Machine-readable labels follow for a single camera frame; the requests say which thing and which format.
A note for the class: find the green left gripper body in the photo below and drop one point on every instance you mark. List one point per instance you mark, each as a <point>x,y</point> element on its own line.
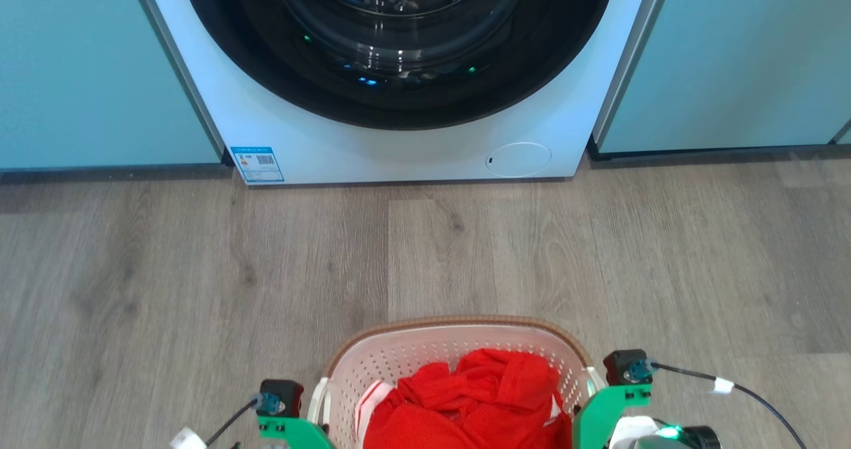
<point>292,432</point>

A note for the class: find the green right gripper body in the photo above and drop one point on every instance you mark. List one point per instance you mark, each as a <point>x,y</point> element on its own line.
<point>602,412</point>

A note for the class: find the white perforated laundry basket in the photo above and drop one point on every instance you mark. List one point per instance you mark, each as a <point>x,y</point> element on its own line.
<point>412,356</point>

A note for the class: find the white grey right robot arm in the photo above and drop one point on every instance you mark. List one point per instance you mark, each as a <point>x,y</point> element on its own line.
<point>665,436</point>

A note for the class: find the white cloth with red stripes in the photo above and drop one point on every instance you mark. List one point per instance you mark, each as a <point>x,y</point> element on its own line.
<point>369,402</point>

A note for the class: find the red garment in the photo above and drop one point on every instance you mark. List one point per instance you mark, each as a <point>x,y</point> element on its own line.
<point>465,402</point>

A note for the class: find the round white filter cover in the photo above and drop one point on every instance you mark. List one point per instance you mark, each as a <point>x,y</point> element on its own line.
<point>518,159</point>

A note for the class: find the blue energy label sticker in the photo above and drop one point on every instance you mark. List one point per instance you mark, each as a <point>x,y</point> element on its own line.
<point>257,163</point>

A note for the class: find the white front-load washing machine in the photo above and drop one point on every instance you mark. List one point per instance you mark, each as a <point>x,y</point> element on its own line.
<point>412,149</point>

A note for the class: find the black round washer door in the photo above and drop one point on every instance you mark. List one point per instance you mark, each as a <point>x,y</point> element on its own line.
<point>399,103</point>

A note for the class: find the wide teal cabinet panel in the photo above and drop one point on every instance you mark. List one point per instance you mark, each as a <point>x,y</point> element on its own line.
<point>731,56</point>

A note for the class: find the teal cabinet with dark countertop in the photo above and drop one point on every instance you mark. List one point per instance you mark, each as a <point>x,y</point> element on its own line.
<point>86,70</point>

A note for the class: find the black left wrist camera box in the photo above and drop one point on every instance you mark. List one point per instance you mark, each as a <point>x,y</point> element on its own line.
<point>282,396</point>

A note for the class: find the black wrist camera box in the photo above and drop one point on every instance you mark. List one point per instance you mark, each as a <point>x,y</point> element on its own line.
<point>627,367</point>
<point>282,396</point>

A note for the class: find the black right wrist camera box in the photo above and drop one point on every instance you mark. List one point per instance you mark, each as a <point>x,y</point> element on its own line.
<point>627,367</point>

